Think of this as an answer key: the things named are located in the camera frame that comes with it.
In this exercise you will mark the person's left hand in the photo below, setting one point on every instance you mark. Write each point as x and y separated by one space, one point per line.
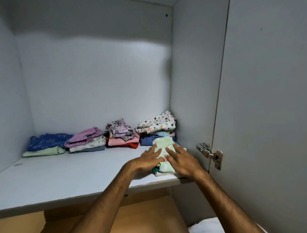
146 162

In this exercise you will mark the person's right hand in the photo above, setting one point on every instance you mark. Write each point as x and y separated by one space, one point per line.
187 165

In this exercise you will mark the green chipmunk print shorts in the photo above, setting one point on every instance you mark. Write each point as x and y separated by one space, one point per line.
155 170

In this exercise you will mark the cream giraffe print shirt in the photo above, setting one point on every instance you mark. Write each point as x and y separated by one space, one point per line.
165 174

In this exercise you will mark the green checkered small shirt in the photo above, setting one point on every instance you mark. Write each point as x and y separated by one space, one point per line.
163 144

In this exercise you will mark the row of clothes stacks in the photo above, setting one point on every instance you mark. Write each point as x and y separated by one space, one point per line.
120 136

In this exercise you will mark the person's left forearm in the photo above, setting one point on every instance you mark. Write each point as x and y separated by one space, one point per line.
108 204

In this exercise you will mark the person's right forearm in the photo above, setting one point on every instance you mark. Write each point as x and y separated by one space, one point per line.
227 206

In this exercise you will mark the grey wardrobe door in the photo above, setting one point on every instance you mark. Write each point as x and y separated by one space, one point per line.
263 96

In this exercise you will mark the metal door hinge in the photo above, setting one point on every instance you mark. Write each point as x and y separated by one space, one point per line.
211 154

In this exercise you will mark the white bed sheet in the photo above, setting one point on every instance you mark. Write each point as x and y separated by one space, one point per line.
206 226

